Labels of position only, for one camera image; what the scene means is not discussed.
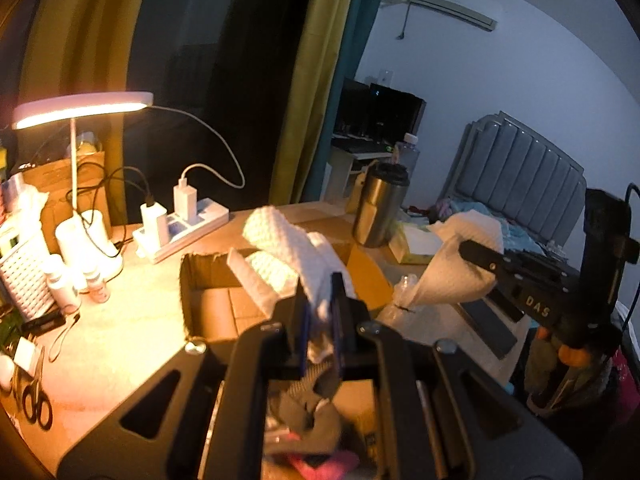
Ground white paper towel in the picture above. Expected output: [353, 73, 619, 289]
[406, 234, 497, 307]

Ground white waffle towel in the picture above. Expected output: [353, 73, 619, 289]
[228, 206, 355, 323]

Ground pink fuzzy sock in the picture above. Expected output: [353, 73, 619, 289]
[286, 451, 360, 480]

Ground blue bed blanket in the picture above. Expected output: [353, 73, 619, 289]
[427, 198, 544, 255]

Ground yellow tissue pack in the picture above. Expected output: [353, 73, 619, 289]
[388, 222, 442, 264]

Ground cardboard box tray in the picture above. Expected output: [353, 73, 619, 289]
[179, 243, 393, 341]

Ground grey upholstered headboard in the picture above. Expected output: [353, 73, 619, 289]
[440, 112, 587, 246]

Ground stainless steel tumbler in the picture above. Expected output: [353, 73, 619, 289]
[352, 162, 410, 248]

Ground clear water bottle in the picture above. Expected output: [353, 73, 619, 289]
[392, 133, 420, 177]

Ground white power strip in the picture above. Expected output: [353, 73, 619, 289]
[134, 198, 230, 263]

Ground black monitor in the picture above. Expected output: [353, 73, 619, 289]
[333, 79, 426, 145]

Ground small white pill bottle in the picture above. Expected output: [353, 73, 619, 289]
[85, 270, 111, 304]

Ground white desk lamp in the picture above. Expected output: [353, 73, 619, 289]
[12, 91, 153, 276]

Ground yellow curtain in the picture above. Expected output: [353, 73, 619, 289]
[269, 0, 352, 205]

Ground white air conditioner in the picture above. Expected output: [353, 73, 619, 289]
[383, 0, 501, 32]

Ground black scissors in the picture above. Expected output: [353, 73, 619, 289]
[21, 349, 53, 431]

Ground white keyboard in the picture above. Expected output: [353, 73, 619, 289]
[1, 221, 54, 321]

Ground brown cardboard box behind lamp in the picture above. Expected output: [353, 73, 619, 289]
[23, 152, 112, 252]

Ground white charger with black cable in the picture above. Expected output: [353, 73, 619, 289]
[74, 161, 172, 281]

